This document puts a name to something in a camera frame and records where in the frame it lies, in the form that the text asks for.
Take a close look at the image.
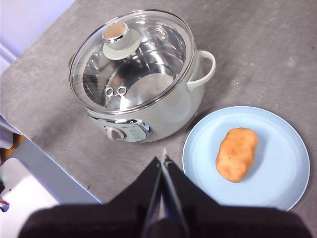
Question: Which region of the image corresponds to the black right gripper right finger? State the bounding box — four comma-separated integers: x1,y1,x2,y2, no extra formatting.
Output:
161,155,312,238

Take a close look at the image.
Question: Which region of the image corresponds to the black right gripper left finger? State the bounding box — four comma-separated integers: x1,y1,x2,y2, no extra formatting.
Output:
18,156,162,238

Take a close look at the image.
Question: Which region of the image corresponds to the brown potato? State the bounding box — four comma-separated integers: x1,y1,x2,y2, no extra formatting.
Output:
215,126,259,184

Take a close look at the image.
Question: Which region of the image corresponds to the glass lid with green knob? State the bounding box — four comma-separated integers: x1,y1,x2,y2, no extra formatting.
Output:
69,9,195,116

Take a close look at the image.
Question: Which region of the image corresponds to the blue round plate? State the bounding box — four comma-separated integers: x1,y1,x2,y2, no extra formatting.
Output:
182,106,311,212

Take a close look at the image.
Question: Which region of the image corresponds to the pale green electric steamer pot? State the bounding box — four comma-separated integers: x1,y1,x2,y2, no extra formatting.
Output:
68,9,217,143

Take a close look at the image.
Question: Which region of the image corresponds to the pale grey metal beam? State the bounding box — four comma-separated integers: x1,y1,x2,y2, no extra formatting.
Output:
7,135,104,205

